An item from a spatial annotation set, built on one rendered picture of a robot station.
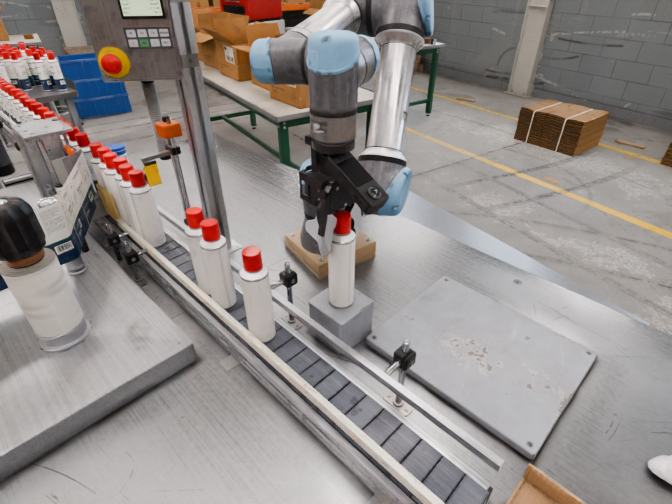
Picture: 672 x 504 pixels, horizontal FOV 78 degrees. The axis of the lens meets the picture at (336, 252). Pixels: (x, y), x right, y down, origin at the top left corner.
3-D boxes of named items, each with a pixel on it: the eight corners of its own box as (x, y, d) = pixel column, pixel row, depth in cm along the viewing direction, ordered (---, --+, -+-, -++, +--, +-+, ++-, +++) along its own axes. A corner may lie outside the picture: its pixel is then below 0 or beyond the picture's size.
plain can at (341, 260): (323, 300, 85) (321, 214, 74) (341, 289, 88) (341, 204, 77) (341, 313, 82) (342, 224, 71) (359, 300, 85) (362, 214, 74)
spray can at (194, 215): (195, 288, 95) (175, 210, 83) (215, 278, 98) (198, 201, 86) (207, 299, 92) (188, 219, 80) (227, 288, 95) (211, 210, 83)
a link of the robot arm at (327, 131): (367, 111, 65) (330, 123, 60) (366, 140, 68) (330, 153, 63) (333, 102, 69) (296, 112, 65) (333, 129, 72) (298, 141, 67)
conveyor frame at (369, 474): (57, 184, 151) (51, 172, 149) (88, 175, 158) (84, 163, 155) (447, 564, 55) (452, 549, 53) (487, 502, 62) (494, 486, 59)
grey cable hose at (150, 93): (156, 158, 108) (134, 72, 96) (169, 154, 110) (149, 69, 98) (163, 161, 106) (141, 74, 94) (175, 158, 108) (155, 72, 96)
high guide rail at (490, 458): (139, 199, 116) (138, 195, 115) (143, 198, 117) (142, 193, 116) (497, 473, 54) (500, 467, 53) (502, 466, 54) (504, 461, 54)
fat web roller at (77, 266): (64, 269, 101) (31, 200, 90) (83, 261, 103) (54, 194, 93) (70, 277, 98) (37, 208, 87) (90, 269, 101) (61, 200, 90)
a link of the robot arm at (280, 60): (334, -21, 103) (238, 32, 69) (377, -24, 100) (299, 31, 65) (338, 30, 110) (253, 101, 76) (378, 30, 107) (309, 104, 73)
